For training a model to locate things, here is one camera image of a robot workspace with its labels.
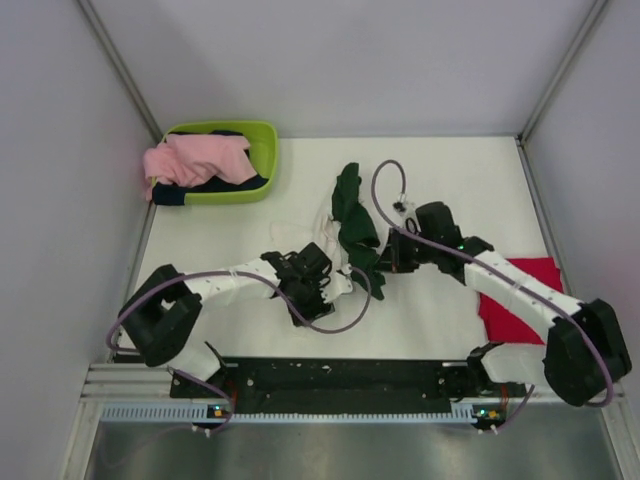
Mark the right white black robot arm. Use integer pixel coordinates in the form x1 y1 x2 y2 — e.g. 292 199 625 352
383 198 631 407

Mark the lime green plastic basin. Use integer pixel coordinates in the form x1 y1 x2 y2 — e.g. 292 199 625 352
143 120 279 206

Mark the folded red t-shirt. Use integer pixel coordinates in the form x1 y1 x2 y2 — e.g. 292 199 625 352
477 257 564 345

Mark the navy blue t-shirt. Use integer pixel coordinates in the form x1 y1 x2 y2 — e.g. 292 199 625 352
150 130 268 206

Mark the white and green t-shirt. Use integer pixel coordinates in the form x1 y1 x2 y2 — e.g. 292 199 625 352
269 162 389 302

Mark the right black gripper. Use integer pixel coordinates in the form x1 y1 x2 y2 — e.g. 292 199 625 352
373 227 439 274

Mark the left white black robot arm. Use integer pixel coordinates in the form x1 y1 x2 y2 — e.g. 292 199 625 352
119 243 333 397

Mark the grey slotted cable duct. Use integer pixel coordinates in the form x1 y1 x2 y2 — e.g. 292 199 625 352
100 397 499 425

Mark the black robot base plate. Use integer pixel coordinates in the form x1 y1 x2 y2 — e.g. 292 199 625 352
169 355 506 414

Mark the pink t-shirt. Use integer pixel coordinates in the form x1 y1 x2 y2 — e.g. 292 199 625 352
143 134 257 200

